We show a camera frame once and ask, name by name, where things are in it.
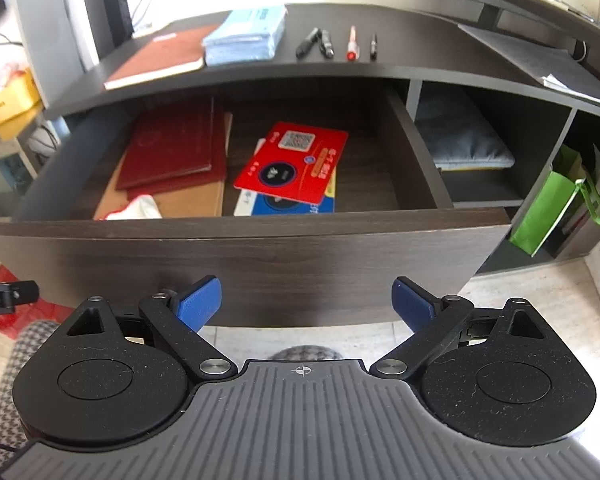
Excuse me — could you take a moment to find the brown leather notebook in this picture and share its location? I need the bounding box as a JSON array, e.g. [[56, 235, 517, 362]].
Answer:
[[104, 24, 219, 90]]

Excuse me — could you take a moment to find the dark wooden drawer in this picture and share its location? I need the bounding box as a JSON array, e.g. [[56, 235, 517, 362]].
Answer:
[[0, 87, 509, 327]]

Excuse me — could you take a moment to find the white cloth with red trim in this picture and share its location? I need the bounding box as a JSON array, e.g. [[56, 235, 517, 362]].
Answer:
[[96, 195, 162, 221]]

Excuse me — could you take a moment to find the blue white payment card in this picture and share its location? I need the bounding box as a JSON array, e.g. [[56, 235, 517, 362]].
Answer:
[[234, 122, 348, 216]]

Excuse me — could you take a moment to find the dark red folder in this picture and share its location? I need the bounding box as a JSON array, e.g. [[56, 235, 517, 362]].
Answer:
[[116, 98, 227, 198]]

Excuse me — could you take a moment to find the grey cushion on shelf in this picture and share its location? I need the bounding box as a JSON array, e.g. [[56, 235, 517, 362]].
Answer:
[[415, 88, 515, 172]]

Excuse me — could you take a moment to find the green paper bag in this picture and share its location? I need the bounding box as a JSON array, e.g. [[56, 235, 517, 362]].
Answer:
[[509, 145, 600, 257]]

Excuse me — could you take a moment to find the red QR payment card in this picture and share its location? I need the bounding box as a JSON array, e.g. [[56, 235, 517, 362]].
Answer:
[[234, 122, 349, 205]]

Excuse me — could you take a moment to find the yellow plastic basket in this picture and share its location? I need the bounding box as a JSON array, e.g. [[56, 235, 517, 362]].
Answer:
[[0, 68, 41, 125]]

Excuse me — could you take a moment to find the blue cloth pack in plastic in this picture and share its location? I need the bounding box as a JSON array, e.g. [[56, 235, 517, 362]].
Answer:
[[202, 14, 287, 66]]

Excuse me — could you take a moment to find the black power strip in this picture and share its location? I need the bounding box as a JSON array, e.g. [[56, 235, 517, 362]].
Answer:
[[110, 0, 133, 47]]

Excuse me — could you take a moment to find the black marker pen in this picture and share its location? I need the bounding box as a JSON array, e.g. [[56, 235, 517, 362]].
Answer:
[[296, 27, 322, 60]]

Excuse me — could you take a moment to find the light blue booklet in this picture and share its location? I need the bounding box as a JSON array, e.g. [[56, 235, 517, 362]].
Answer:
[[225, 6, 287, 29]]

